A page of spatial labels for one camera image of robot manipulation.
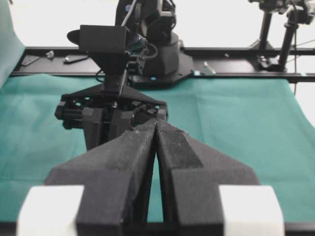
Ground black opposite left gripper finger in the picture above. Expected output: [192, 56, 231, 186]
[108, 109, 134, 141]
[82, 107, 103, 150]

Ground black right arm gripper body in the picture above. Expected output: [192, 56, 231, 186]
[55, 53, 168, 129]

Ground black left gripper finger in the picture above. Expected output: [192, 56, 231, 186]
[156, 120, 284, 236]
[16, 118, 158, 236]

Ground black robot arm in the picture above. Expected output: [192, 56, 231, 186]
[16, 0, 285, 236]

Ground small grey metal nut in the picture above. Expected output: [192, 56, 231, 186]
[46, 50, 55, 59]

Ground black square plate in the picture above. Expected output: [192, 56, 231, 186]
[21, 55, 39, 66]

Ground green table cloth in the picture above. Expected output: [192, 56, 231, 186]
[0, 0, 315, 222]

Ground flat black metal bracket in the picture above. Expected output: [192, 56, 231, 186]
[63, 55, 89, 64]

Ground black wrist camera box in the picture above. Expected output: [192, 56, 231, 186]
[67, 25, 130, 54]

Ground silver corner bracket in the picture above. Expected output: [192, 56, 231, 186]
[204, 61, 216, 76]

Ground black aluminium rail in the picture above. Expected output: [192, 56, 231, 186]
[11, 47, 315, 87]

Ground black camera stand post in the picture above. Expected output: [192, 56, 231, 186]
[249, 12, 273, 50]

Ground black clamp stand post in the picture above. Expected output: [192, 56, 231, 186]
[257, 0, 313, 72]

